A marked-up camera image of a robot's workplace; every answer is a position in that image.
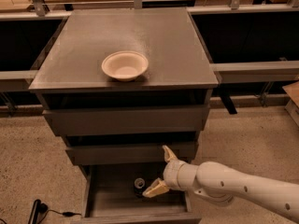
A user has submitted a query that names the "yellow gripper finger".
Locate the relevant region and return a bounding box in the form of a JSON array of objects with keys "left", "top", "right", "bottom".
[
  {"left": 142, "top": 178, "right": 170, "bottom": 198},
  {"left": 163, "top": 145, "right": 178, "bottom": 162}
]

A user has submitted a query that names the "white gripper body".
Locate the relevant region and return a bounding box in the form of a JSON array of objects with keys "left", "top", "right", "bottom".
[{"left": 163, "top": 160, "right": 198, "bottom": 191}]

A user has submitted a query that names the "dark pepsi can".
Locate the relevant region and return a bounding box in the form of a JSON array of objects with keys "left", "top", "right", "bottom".
[{"left": 134, "top": 177, "right": 147, "bottom": 198}]

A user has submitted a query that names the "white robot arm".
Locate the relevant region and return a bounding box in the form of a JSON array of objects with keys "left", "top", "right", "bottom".
[{"left": 142, "top": 145, "right": 299, "bottom": 223}]

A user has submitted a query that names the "middle grey drawer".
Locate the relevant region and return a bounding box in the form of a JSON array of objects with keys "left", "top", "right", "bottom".
[{"left": 64, "top": 141, "right": 199, "bottom": 166}]

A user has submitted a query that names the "bottom grey open drawer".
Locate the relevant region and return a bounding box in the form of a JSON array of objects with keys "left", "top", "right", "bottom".
[{"left": 71, "top": 162, "right": 201, "bottom": 224}]

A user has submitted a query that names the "grey drawer cabinet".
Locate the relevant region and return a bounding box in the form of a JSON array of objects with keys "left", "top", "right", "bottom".
[{"left": 28, "top": 7, "right": 220, "bottom": 224}]

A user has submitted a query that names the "top grey drawer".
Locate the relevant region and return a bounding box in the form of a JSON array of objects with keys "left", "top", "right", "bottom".
[{"left": 43, "top": 105, "right": 209, "bottom": 136}]

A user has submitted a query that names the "white paper bowl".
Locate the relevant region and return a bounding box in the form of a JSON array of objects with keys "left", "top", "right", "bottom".
[{"left": 101, "top": 49, "right": 150, "bottom": 82}]

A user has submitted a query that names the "black power adapter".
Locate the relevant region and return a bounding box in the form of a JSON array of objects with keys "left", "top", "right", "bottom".
[{"left": 28, "top": 199, "right": 49, "bottom": 224}]

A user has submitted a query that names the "black floor cable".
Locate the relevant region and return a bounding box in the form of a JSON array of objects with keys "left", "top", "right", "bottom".
[{"left": 40, "top": 208, "right": 82, "bottom": 224}]

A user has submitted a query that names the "grey metal table frame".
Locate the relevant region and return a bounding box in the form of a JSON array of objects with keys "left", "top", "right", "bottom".
[{"left": 1, "top": 0, "right": 299, "bottom": 113}]

